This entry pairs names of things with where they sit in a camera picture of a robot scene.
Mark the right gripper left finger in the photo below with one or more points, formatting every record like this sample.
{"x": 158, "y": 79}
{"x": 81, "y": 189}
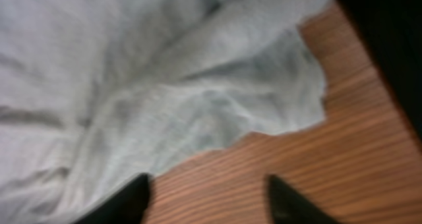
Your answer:
{"x": 125, "y": 207}

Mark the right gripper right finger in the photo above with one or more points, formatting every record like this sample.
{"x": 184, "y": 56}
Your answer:
{"x": 288, "y": 206}

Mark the light blue t-shirt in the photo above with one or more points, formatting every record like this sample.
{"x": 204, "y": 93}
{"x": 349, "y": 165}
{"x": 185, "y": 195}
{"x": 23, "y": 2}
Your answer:
{"x": 99, "y": 94}

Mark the black garment on right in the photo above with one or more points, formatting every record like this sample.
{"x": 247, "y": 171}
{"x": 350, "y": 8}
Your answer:
{"x": 391, "y": 30}

